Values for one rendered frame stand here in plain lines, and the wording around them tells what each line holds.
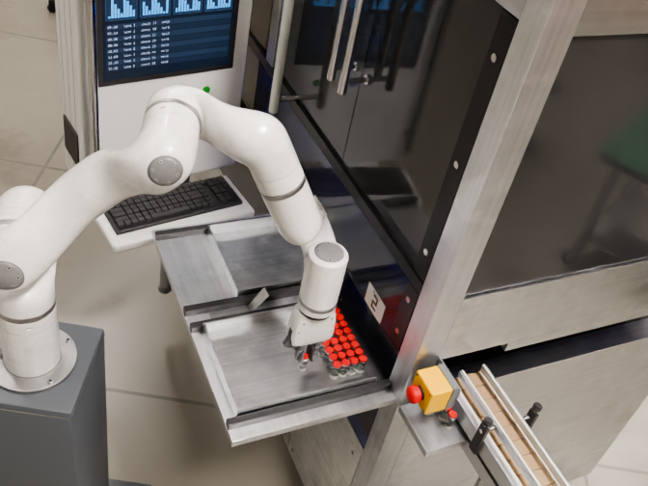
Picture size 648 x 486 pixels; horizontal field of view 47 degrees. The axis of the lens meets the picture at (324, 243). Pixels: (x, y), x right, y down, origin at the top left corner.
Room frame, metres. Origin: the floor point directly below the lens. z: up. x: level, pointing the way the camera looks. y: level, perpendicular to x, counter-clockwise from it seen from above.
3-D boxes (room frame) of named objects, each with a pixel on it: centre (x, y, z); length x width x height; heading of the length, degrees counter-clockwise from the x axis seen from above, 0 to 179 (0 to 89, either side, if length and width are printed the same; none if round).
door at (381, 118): (1.35, -0.12, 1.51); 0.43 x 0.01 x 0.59; 32
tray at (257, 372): (1.17, 0.02, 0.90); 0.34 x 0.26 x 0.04; 122
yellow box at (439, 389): (1.08, -0.30, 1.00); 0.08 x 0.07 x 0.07; 122
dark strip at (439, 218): (1.18, -0.21, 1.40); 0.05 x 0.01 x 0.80; 32
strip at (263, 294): (1.28, 0.17, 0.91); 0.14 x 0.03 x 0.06; 122
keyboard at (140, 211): (1.71, 0.47, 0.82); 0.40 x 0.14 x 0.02; 131
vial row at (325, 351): (1.21, -0.05, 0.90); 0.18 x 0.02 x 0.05; 32
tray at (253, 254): (1.52, 0.11, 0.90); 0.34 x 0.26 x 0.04; 122
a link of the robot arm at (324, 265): (1.15, -0.01, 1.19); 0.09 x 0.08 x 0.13; 13
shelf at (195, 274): (1.33, 0.08, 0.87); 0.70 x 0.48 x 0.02; 32
